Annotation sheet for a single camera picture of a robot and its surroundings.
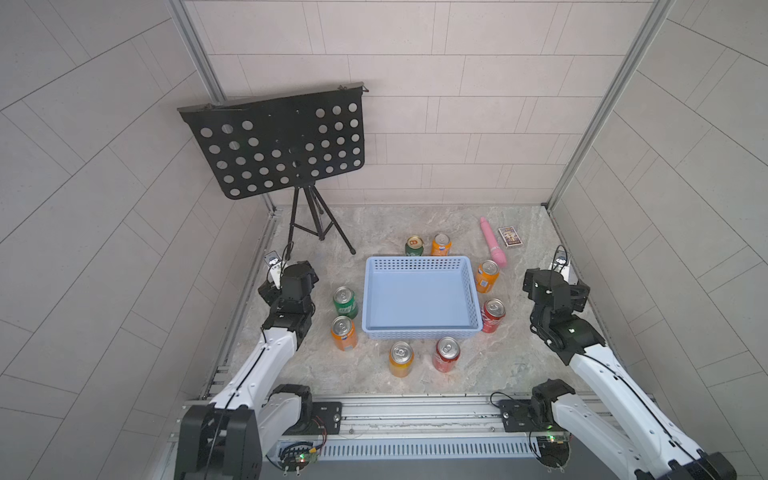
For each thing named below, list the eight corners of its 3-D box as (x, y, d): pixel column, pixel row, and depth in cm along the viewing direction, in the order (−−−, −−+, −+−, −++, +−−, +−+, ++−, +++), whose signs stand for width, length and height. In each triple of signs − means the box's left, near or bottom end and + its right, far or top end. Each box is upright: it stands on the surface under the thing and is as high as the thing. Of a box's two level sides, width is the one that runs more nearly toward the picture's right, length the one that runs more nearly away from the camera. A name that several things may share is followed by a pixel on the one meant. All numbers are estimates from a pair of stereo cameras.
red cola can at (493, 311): (477, 336, 86) (486, 320, 78) (473, 315, 90) (481, 298, 82) (497, 336, 86) (509, 320, 78) (493, 315, 91) (503, 298, 82)
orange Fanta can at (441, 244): (431, 266, 102) (434, 246, 93) (430, 252, 105) (433, 232, 97) (447, 266, 102) (451, 246, 93) (445, 252, 106) (449, 232, 97)
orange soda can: (336, 350, 83) (329, 336, 75) (339, 328, 87) (333, 313, 79) (355, 350, 83) (351, 336, 75) (357, 328, 87) (353, 313, 79)
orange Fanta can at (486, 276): (472, 294, 95) (480, 277, 86) (469, 277, 99) (476, 259, 90) (492, 294, 95) (501, 277, 86) (488, 277, 99) (496, 259, 90)
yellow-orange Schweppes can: (390, 377, 79) (389, 365, 71) (390, 354, 83) (389, 340, 74) (412, 377, 79) (414, 365, 71) (412, 354, 83) (413, 340, 74)
